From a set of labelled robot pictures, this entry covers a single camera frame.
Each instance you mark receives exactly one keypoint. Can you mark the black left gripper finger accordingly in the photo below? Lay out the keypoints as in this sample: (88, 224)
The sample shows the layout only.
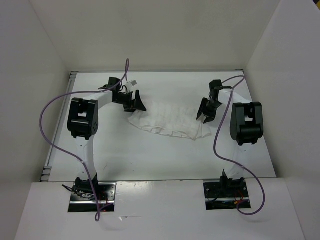
(129, 108)
(138, 103)

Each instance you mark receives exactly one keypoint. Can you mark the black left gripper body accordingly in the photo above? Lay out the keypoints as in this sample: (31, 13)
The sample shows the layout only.
(125, 99)

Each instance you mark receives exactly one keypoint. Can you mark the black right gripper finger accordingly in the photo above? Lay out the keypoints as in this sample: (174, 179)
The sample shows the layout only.
(201, 108)
(209, 118)

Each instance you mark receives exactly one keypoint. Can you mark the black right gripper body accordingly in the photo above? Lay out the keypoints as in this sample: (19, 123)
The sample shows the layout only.
(211, 107)

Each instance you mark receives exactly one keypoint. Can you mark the white pleated skirt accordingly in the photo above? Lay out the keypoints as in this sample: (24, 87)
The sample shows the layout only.
(171, 120)

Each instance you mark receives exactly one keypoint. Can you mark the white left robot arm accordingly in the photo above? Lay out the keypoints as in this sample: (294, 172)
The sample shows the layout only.
(83, 124)

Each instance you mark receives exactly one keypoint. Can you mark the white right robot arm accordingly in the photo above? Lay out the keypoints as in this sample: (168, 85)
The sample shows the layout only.
(246, 127)

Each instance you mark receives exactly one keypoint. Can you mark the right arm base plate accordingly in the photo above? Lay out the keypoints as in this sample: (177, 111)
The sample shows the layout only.
(217, 198)

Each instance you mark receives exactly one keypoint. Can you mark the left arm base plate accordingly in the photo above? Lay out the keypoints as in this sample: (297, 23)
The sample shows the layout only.
(85, 202)

